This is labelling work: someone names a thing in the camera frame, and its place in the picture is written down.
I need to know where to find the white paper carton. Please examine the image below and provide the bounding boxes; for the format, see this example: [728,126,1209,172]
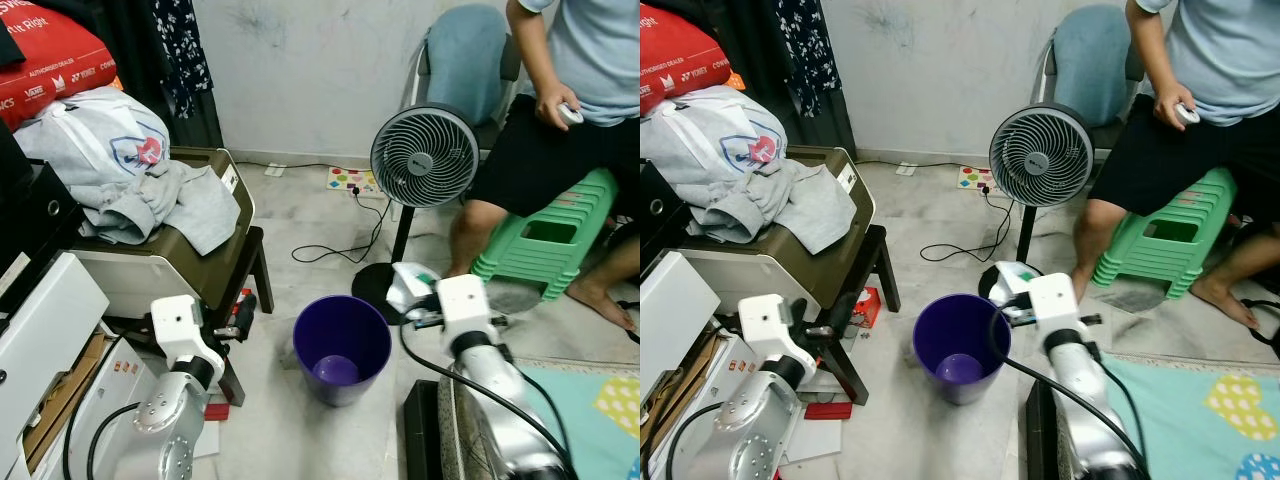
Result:
[385,262,441,323]
[990,260,1041,321]

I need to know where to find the person's right hand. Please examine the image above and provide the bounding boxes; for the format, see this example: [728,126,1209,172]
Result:
[535,78,586,126]
[1152,80,1201,126]

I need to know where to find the olive and cream storage box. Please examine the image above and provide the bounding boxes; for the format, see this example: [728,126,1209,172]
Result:
[75,148,257,321]
[690,148,877,321]

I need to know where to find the white appliance box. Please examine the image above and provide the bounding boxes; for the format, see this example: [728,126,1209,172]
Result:
[640,250,723,446]
[0,250,111,471]

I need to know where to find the stacked green plastic stools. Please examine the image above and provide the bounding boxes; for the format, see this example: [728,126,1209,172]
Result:
[470,168,619,301]
[1092,168,1239,299]

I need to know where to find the black standing fan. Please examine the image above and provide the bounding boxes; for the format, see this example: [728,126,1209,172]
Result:
[978,103,1097,301]
[352,103,483,326]

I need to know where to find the black cabinet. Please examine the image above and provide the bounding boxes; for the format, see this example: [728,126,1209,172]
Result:
[0,120,86,301]
[640,160,701,291]

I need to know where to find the grey hoodie with logo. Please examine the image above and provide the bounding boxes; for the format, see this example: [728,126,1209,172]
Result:
[15,85,243,256]
[640,85,859,256]

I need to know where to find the turquoise blanket with colourful shapes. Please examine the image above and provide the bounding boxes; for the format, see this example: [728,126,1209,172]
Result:
[520,365,641,480]
[1105,355,1280,480]

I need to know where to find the seated person in black shorts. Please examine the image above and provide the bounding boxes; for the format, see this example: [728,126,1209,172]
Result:
[445,0,641,331]
[1070,0,1280,331]

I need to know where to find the blue padded chair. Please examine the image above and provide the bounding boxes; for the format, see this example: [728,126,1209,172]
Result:
[1040,5,1147,151]
[415,3,523,151]

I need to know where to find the dark floral hanging cloth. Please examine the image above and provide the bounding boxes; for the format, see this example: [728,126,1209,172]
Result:
[150,0,214,121]
[775,0,834,121]

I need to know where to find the red sports bag white print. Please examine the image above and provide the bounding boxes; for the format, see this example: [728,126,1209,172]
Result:
[0,0,119,131]
[640,0,737,116]

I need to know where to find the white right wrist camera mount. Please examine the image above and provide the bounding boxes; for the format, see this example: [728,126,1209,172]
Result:
[1028,272,1084,336]
[437,275,490,341]

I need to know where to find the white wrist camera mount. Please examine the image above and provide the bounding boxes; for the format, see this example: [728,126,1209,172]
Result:
[1028,272,1084,336]
[738,294,817,371]
[150,294,227,373]
[437,275,490,341]

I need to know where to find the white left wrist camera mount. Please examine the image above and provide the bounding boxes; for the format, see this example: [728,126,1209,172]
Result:
[150,294,227,373]
[738,294,817,371]

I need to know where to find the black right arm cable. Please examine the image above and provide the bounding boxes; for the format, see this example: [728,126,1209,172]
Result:
[988,310,1149,473]
[400,318,569,473]

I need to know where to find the black fan power cable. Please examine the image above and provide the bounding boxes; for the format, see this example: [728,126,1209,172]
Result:
[920,185,1013,263]
[292,185,393,266]

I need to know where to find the black bed frame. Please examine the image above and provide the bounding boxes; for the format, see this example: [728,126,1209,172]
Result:
[402,378,446,480]
[1025,385,1053,480]

